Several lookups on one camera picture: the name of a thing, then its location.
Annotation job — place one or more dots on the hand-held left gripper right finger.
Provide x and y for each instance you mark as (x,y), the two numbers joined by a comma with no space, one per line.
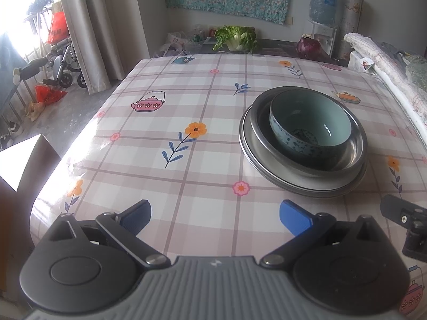
(295,216)

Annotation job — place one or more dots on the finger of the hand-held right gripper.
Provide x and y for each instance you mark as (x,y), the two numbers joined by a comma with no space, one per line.
(402,211)

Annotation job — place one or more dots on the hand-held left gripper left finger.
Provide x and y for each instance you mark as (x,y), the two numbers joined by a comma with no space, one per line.
(135,218)

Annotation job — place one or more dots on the stainless steel bowl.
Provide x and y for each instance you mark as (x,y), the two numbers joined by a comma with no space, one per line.
(355,146)

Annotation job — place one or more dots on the large steel basin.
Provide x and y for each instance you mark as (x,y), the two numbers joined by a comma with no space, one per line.
(247,140)

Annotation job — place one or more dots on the teal ceramic bowl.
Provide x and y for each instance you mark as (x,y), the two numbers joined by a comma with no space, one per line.
(320,120)

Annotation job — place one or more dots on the brown wooden chair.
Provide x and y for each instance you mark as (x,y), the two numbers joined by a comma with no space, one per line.
(30,186)

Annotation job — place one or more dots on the plaid printed tablecloth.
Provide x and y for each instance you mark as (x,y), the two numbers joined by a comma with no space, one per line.
(186,106)

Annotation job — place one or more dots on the green floral pillow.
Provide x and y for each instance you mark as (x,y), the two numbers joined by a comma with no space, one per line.
(417,73)

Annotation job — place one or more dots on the white striped quilt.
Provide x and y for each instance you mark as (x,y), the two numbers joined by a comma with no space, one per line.
(390,70)

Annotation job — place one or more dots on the red plastic bag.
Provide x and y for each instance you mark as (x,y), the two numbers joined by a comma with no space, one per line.
(50,94)

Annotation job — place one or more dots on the black and white shoes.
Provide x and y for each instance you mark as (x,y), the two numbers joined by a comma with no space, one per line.
(8,133)

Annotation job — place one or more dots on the wheelchair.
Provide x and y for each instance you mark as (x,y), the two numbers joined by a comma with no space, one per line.
(63,66)

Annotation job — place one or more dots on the red onion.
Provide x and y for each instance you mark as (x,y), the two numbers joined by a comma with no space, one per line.
(308,48)

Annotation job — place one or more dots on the white plastic bag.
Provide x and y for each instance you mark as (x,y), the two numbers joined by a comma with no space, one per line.
(168,45)

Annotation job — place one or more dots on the black padded seat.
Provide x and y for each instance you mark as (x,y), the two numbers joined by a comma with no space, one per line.
(32,68)

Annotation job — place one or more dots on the white water dispenser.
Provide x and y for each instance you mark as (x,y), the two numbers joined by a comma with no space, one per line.
(323,36)

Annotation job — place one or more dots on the green leafy cabbage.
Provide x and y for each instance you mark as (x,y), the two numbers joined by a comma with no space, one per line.
(235,37)

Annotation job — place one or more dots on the beige curtain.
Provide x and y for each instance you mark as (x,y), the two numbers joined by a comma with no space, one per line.
(100,30)

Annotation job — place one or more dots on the floral paper roll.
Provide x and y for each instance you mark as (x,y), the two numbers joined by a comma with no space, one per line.
(351,23)

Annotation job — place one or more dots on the orange plastic bag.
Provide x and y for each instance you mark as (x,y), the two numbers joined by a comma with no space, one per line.
(57,28)

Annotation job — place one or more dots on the blue water jug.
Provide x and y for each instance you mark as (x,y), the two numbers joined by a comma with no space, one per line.
(323,0)

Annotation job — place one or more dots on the blue hanging clothes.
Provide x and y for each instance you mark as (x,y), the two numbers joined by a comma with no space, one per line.
(41,0)

